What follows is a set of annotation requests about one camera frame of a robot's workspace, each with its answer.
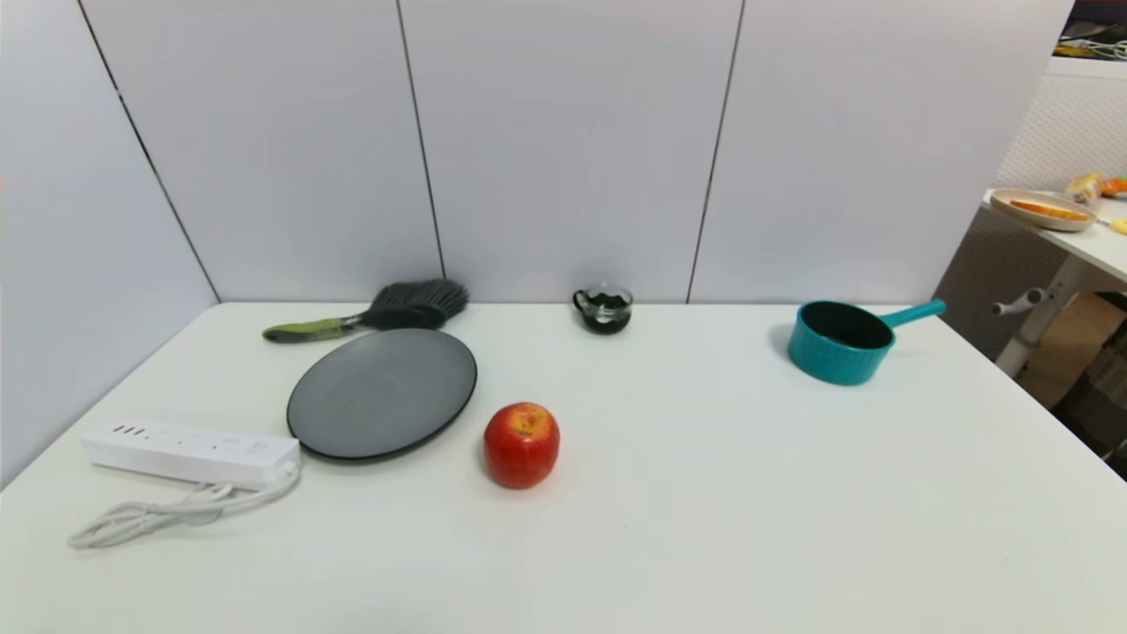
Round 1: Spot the green handled grey bristle brush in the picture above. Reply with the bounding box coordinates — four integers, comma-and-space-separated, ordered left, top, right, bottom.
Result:
261, 279, 470, 344

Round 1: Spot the small glass cup dark liquid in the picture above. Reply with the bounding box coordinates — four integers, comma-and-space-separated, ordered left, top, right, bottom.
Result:
572, 283, 635, 335

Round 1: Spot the red apple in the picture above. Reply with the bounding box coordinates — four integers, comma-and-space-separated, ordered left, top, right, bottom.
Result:
482, 402, 561, 490

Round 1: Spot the round grey plate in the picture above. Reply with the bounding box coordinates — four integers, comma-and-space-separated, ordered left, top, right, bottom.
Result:
286, 328, 479, 461

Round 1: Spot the white power strip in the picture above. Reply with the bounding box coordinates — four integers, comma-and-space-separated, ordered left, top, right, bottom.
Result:
81, 420, 303, 490

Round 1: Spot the beige oval plate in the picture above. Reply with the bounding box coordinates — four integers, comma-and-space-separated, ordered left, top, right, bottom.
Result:
990, 188, 1097, 233

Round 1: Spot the white side table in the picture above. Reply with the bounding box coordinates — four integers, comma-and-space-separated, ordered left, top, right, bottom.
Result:
982, 188, 1127, 380

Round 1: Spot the brown cardboard box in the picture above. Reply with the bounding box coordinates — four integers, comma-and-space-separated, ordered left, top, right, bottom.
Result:
1020, 291, 1127, 408

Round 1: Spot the yellow wrapped food package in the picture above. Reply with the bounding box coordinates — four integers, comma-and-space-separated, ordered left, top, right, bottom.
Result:
1065, 171, 1107, 206

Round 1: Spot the white perforated panel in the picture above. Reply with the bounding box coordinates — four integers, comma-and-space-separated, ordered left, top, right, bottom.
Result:
993, 56, 1127, 193

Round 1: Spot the teal saucepan with handle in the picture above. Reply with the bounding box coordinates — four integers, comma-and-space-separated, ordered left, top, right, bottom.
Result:
786, 298, 948, 387

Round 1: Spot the white power strip cable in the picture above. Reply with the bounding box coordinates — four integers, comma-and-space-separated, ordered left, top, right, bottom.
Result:
68, 462, 305, 551

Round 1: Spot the white table crank handle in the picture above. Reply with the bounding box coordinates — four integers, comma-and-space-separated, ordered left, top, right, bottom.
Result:
991, 287, 1057, 318

